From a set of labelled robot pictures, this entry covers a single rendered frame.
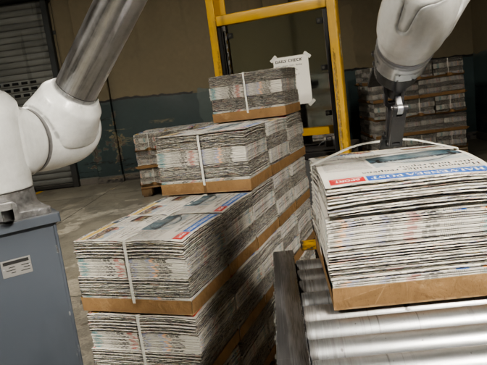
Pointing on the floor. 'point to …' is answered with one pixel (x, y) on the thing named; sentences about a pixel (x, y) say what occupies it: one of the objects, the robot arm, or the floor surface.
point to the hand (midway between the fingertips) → (380, 112)
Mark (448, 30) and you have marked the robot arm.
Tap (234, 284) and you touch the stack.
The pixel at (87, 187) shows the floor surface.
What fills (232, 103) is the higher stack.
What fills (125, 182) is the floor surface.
